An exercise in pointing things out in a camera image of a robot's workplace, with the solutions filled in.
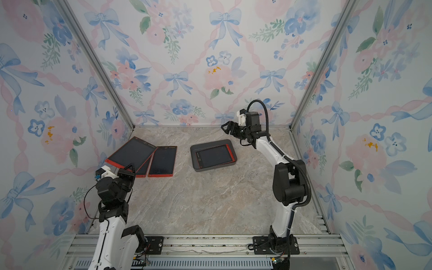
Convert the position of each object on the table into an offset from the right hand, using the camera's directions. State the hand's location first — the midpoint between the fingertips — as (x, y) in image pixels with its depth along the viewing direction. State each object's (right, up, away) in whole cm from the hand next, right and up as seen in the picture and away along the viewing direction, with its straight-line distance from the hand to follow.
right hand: (225, 125), depth 94 cm
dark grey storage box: (-19, -13, +13) cm, 26 cm away
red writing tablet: (-6, -18, +10) cm, 22 cm away
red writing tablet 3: (-38, -22, +8) cm, 44 cm away
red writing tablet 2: (-49, -15, -4) cm, 51 cm away
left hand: (-42, -19, -16) cm, 49 cm away
